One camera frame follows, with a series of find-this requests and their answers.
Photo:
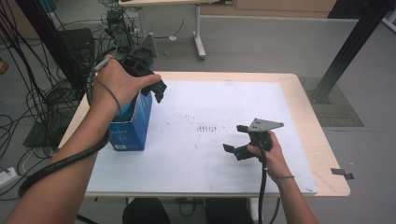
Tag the person's right hand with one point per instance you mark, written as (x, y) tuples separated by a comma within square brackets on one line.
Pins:
[(277, 158)]

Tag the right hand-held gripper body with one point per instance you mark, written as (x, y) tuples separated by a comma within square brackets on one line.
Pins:
[(263, 126)]

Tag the person's right leg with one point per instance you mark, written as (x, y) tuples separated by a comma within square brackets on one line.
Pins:
[(229, 213)]

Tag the black tape piece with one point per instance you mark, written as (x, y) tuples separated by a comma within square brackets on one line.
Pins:
[(342, 173)]

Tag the white table mat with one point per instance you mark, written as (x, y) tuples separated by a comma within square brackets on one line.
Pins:
[(202, 168)]

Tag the white power strip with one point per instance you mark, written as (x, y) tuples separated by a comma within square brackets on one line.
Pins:
[(7, 177)]

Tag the person's left leg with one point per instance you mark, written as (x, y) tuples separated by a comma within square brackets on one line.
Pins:
[(146, 213)]

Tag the white background desk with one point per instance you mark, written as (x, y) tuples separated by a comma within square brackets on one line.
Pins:
[(197, 31)]

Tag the person's left hand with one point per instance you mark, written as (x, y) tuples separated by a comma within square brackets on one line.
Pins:
[(124, 85)]

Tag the black floor base plate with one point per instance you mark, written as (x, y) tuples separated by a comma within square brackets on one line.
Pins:
[(37, 137)]

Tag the black metal post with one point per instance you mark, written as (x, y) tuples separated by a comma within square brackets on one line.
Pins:
[(351, 43), (49, 40)]

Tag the light wooden table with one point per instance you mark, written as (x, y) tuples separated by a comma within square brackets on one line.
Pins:
[(323, 146)]

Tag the small brown box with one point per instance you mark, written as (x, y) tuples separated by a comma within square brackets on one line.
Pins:
[(3, 66)]

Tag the person's leg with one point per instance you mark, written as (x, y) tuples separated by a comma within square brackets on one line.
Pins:
[(146, 213), (229, 213)]

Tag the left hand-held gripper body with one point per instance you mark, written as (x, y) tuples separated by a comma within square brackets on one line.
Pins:
[(138, 63)]

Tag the black equipment box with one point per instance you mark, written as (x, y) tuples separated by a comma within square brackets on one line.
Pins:
[(76, 42)]

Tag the small white adapter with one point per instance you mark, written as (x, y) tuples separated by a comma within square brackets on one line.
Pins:
[(172, 38)]

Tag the blue cardboard box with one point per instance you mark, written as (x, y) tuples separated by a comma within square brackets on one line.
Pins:
[(134, 133)]

